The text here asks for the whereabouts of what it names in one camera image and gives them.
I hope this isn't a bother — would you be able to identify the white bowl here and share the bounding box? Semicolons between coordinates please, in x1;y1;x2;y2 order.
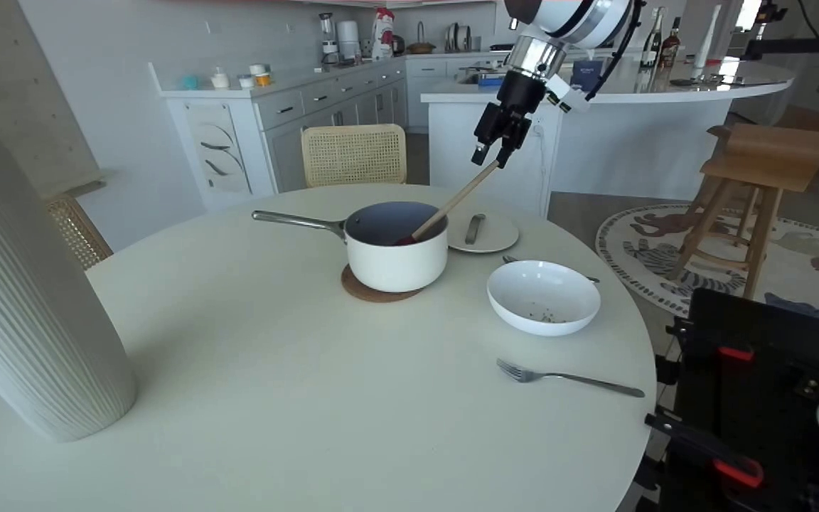
487;258;599;340

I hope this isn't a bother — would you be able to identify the wooden spoon red head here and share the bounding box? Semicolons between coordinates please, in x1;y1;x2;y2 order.
409;157;498;243

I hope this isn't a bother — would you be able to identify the wooden bar stool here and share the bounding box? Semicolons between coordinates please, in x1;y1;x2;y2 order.
680;123;819;298

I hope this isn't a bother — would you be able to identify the silver fork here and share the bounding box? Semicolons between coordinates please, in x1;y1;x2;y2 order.
498;362;645;398

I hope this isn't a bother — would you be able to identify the white kitchen cabinet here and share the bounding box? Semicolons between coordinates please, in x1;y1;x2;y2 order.
151;61;407;212

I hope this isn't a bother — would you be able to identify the round cork trivet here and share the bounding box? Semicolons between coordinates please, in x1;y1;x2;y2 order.
342;264;419;304

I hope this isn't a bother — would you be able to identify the white pot with handle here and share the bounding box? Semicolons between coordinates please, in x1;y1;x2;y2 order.
254;202;450;294

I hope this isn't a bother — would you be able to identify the white ribbed vase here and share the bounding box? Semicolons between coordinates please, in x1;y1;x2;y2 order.
0;142;137;442

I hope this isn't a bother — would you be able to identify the beige woven chair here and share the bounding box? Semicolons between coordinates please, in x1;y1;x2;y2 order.
301;123;407;189

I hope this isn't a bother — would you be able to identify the black perforated mounting board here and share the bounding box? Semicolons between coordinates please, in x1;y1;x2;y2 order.
636;290;819;512

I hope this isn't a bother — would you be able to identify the cane back chair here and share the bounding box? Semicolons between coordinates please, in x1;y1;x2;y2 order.
45;197;110;268

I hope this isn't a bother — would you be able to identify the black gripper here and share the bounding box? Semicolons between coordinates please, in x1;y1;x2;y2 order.
473;72;545;169

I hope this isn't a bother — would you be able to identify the patterned round rug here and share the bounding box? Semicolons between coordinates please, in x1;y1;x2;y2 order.
595;207;819;317

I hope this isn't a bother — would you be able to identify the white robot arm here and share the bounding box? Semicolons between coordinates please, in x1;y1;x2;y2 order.
473;0;645;169

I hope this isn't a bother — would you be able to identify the white kitchen island counter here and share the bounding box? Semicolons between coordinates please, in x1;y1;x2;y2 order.
419;54;795;221

